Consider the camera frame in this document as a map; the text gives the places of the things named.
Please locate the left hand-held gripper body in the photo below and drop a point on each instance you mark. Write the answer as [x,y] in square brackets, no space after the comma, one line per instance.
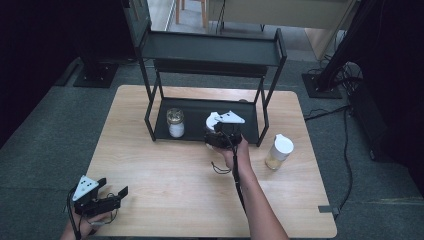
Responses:
[90,200]

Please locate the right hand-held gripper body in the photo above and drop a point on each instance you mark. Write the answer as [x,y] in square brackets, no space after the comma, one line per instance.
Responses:
[226,133]

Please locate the glass jar with white powder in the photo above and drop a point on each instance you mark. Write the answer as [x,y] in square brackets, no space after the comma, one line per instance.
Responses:
[175,126]

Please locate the black metal shelf rack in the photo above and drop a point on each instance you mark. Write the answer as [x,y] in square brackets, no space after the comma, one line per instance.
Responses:
[206,53]

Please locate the person's right hand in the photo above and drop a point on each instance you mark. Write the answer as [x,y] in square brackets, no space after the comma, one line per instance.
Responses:
[238,155]

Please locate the person's left hand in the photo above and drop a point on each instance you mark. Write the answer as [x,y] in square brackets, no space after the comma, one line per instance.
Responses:
[87,226]

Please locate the white lidded jar yellow contents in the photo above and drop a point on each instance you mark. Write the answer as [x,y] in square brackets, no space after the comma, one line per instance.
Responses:
[279,152]

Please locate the black stand base with pole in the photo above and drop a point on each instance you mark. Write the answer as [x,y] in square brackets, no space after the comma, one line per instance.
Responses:
[321,85]

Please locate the wooden chair legs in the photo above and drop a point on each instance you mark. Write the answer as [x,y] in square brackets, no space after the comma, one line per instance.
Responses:
[191,11]

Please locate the grey tape piece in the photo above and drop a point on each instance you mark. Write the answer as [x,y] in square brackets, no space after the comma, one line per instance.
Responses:
[328,209]

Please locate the light background desk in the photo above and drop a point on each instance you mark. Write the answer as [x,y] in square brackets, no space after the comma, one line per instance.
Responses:
[280,13]

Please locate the dark monitor panel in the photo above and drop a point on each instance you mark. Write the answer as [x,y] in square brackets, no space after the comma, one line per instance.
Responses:
[136,20]

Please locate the black equipment box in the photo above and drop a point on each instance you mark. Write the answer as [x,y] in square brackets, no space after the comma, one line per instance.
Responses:
[383,130]

